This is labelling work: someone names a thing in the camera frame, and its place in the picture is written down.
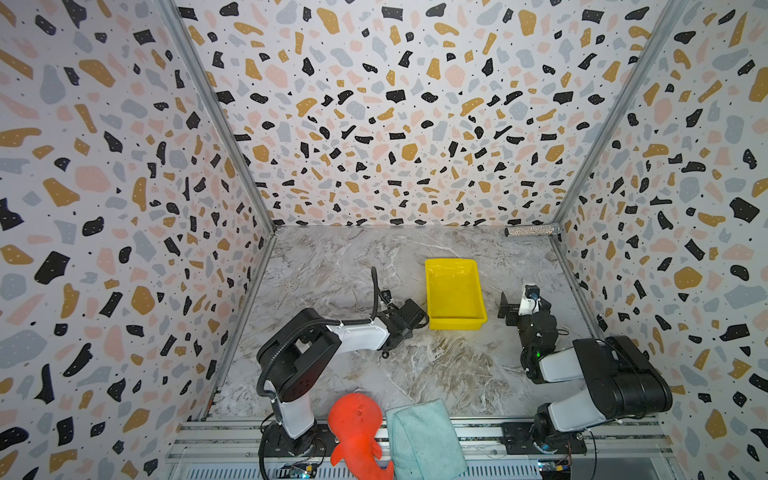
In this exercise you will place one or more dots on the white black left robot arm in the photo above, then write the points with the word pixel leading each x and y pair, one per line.
pixel 295 357

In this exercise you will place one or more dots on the glittery silver cylinder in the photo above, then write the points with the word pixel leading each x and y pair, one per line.
pixel 532 230

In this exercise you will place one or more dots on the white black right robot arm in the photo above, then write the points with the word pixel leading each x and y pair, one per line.
pixel 619 381

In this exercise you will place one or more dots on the aluminium corner post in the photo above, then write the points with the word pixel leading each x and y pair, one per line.
pixel 169 12
pixel 667 20

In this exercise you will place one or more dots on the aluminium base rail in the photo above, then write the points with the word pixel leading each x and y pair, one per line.
pixel 471 448

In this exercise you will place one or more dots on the aluminium corner post left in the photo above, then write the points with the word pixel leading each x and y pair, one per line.
pixel 169 12

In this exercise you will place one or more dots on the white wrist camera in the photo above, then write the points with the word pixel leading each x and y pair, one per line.
pixel 530 301

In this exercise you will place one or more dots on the aluminium corner post right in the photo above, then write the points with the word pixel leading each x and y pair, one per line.
pixel 667 20

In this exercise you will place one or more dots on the red plush toy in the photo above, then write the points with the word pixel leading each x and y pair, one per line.
pixel 354 420

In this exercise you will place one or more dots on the yellow plastic bin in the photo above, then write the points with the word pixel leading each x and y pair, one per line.
pixel 454 295

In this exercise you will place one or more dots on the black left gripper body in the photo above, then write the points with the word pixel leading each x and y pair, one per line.
pixel 408 335

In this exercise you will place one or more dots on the teal folded cloth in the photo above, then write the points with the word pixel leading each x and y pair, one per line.
pixel 423 442

